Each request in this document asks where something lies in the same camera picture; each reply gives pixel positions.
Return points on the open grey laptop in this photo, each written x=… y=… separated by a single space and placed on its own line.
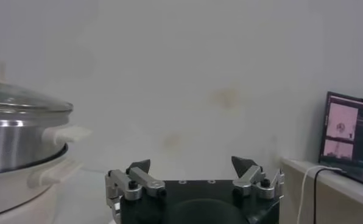
x=343 y=134

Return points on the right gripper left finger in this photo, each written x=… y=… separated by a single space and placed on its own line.
x=145 y=179

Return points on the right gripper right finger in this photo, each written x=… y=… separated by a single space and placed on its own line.
x=248 y=176

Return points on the round glass lid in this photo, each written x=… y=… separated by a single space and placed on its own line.
x=23 y=100

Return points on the cream electric cooker base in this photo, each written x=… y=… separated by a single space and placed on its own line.
x=17 y=194

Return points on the white side table with laptop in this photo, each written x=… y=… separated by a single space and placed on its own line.
x=336 y=201

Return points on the perforated steel steamer basket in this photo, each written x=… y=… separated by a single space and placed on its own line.
x=17 y=146

